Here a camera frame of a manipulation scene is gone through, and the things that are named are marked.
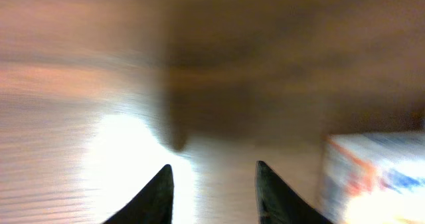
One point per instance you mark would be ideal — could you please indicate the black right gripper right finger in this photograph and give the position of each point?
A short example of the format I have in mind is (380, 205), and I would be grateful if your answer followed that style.
(278, 203)

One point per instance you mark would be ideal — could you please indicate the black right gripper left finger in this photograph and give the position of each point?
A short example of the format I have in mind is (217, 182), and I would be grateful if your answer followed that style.
(152, 205)

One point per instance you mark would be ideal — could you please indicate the orange Kleenex tissue box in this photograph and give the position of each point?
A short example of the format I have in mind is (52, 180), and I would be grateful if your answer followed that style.
(373, 178)

